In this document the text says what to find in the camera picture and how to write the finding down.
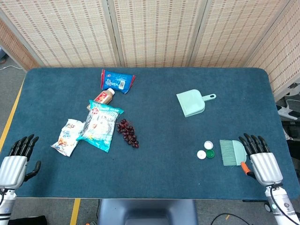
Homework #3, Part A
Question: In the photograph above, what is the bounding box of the white power strip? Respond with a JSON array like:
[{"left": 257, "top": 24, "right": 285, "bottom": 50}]
[{"left": 276, "top": 104, "right": 300, "bottom": 120}]

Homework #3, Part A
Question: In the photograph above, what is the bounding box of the blue felt table cover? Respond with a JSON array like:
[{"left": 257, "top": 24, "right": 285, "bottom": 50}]
[{"left": 0, "top": 67, "right": 295, "bottom": 201}]

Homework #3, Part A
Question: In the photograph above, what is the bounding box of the white floor cable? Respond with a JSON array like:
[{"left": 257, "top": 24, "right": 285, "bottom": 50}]
[{"left": 0, "top": 65, "right": 23, "bottom": 71}]

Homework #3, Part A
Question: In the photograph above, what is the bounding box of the teal clear snack bag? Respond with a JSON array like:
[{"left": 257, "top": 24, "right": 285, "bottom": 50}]
[{"left": 76, "top": 99, "right": 125, "bottom": 153}]

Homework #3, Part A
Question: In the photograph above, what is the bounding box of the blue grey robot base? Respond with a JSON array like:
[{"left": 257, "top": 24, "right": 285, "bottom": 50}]
[{"left": 97, "top": 199, "right": 200, "bottom": 225}]

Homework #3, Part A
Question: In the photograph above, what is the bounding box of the blue red snack bag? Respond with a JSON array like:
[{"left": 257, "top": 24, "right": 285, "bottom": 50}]
[{"left": 100, "top": 68, "right": 136, "bottom": 95}]

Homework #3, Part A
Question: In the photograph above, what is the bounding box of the black floor cable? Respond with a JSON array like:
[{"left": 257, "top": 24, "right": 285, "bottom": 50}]
[{"left": 211, "top": 212, "right": 267, "bottom": 225}]

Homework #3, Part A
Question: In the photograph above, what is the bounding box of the mint green dustpan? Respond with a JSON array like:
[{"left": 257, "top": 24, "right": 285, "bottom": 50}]
[{"left": 176, "top": 89, "right": 217, "bottom": 118}]

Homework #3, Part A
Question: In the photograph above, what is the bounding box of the brown drink bottle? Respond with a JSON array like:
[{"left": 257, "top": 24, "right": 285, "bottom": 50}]
[{"left": 86, "top": 88, "right": 116, "bottom": 111}]

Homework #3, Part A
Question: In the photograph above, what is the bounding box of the woven bamboo screen panel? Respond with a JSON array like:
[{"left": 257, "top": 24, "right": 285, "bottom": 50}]
[
  {"left": 0, "top": 18, "right": 41, "bottom": 71},
  {"left": 103, "top": 0, "right": 208, "bottom": 68},
  {"left": 189, "top": 0, "right": 294, "bottom": 68},
  {"left": 0, "top": 0, "right": 121, "bottom": 68},
  {"left": 243, "top": 0, "right": 300, "bottom": 102}
]

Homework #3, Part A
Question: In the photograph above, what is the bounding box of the dark red grape bunch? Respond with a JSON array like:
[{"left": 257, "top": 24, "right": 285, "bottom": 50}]
[{"left": 116, "top": 118, "right": 140, "bottom": 149}]

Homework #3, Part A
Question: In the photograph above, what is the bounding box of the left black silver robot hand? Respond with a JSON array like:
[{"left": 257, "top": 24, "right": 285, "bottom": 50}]
[{"left": 0, "top": 134, "right": 42, "bottom": 189}]

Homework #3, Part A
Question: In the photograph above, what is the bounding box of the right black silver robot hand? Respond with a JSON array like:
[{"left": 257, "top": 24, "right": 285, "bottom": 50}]
[{"left": 238, "top": 133, "right": 284, "bottom": 188}]

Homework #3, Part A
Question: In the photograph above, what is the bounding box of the white orange snack bag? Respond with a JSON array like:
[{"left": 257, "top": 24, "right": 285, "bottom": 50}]
[{"left": 50, "top": 118, "right": 86, "bottom": 158}]

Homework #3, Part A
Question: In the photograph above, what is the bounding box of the black cloth on floor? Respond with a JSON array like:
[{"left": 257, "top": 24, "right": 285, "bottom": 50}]
[{"left": 7, "top": 215, "right": 48, "bottom": 225}]

